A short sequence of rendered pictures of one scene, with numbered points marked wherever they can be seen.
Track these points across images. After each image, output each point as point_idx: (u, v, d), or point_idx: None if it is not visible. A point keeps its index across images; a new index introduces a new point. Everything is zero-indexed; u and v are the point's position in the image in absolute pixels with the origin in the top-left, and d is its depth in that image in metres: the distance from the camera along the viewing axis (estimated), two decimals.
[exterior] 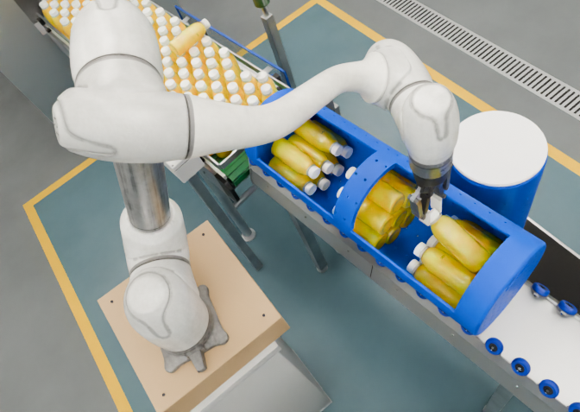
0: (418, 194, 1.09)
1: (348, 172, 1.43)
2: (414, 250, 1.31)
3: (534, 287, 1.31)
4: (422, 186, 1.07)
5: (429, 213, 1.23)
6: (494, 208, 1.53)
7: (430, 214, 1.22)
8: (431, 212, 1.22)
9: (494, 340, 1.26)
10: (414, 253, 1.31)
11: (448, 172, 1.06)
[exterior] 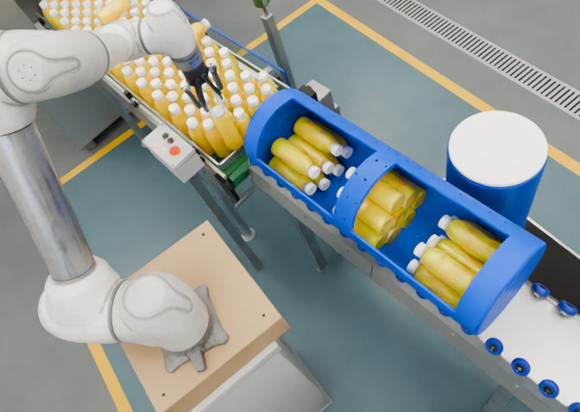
0: (187, 86, 1.53)
1: (348, 172, 1.43)
2: (414, 250, 1.31)
3: (534, 287, 1.31)
4: (187, 79, 1.51)
5: (217, 110, 1.68)
6: (494, 208, 1.53)
7: (217, 112, 1.67)
8: (218, 111, 1.67)
9: (494, 340, 1.26)
10: (414, 253, 1.31)
11: (204, 68, 1.50)
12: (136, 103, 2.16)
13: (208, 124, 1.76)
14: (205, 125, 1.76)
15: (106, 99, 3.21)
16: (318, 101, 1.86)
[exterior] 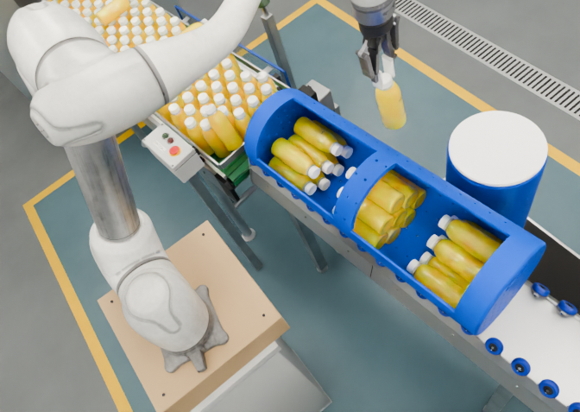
0: (365, 48, 1.09)
1: (348, 172, 1.43)
2: (384, 84, 1.23)
3: (534, 287, 1.31)
4: (368, 37, 1.07)
5: (209, 107, 1.72)
6: (494, 208, 1.53)
7: (209, 109, 1.71)
8: (210, 108, 1.71)
9: (494, 340, 1.26)
10: None
11: (393, 21, 1.05)
12: None
13: (205, 124, 1.76)
14: (203, 125, 1.76)
15: None
16: (318, 101, 1.86)
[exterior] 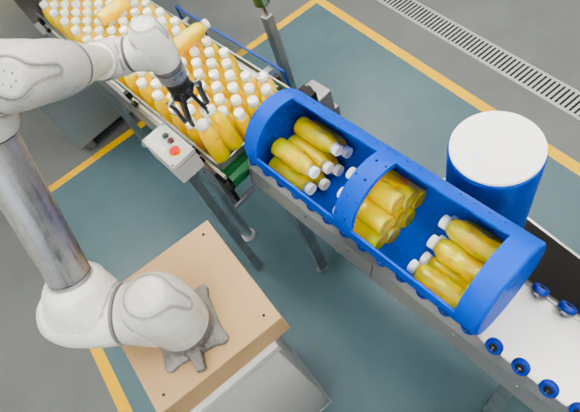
0: (172, 102, 1.52)
1: (348, 172, 1.43)
2: (199, 126, 1.66)
3: (534, 287, 1.31)
4: (172, 94, 1.51)
5: (208, 108, 1.72)
6: (494, 208, 1.53)
7: (208, 110, 1.71)
8: (210, 109, 1.71)
9: (494, 340, 1.26)
10: (198, 126, 1.67)
11: (188, 84, 1.49)
12: (136, 103, 2.16)
13: None
14: None
15: (106, 99, 3.21)
16: (318, 101, 1.86)
